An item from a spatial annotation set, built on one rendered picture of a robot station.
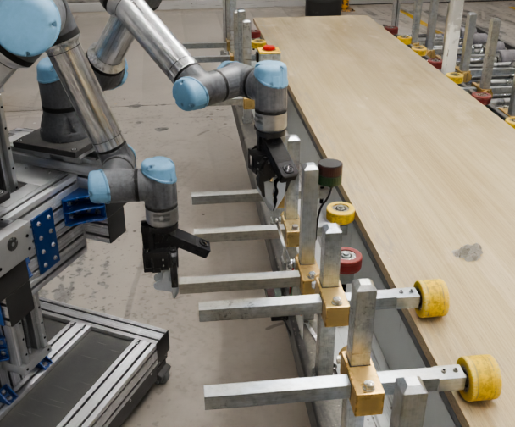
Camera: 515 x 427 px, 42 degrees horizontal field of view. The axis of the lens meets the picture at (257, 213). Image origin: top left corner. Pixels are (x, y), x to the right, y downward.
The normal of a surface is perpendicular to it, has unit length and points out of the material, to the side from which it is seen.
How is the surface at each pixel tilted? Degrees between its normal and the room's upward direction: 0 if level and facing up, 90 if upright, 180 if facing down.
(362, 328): 90
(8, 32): 85
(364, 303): 90
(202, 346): 0
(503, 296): 0
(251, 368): 0
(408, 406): 90
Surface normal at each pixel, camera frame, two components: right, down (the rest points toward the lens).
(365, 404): 0.11, 0.46
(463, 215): 0.00, -0.88
